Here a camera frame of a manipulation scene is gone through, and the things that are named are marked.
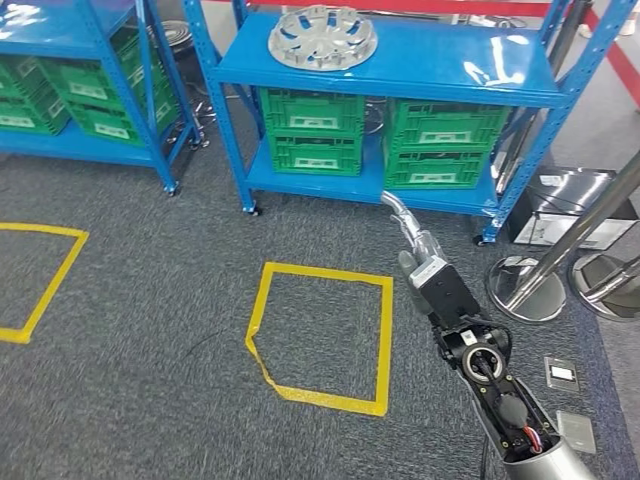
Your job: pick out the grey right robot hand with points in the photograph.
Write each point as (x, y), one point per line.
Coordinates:
(425, 245)

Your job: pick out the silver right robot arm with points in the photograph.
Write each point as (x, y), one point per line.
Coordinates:
(500, 397)

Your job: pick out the blue metal shelf rack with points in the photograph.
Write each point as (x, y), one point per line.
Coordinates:
(400, 60)
(75, 149)

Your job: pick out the green plastic crate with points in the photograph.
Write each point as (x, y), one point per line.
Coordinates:
(100, 93)
(30, 99)
(440, 142)
(312, 129)

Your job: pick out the black box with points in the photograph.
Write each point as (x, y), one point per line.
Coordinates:
(560, 192)

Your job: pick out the grey plastic hubcap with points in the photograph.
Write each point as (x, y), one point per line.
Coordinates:
(322, 40)

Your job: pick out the closed metal floor socket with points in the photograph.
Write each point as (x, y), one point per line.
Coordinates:
(575, 432)

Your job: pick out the chrome wheeled base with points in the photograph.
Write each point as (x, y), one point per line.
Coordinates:
(192, 126)

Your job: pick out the ribbed black stanchion base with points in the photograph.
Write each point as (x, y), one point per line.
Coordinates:
(177, 36)

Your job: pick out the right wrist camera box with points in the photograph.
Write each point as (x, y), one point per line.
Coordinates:
(447, 291)

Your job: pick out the black stanchion post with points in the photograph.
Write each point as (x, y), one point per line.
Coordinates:
(570, 33)

